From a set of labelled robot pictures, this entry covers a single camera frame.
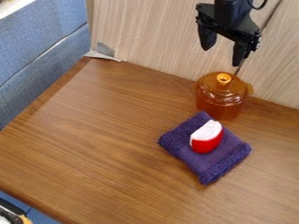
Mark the orange pot with lid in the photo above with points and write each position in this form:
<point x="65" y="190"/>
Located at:
<point x="222" y="94"/>

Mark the purple cloth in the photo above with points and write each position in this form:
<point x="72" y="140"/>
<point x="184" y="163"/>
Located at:
<point x="210" y="154"/>

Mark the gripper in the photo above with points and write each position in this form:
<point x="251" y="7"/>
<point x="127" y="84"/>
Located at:
<point x="229" y="24"/>

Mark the red toy apple half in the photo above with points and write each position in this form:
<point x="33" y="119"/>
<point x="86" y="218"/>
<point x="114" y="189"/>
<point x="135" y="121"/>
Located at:
<point x="206" y="137"/>

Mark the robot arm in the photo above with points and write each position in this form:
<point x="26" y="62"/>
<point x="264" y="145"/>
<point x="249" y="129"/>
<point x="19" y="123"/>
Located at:
<point x="232" y="6"/>

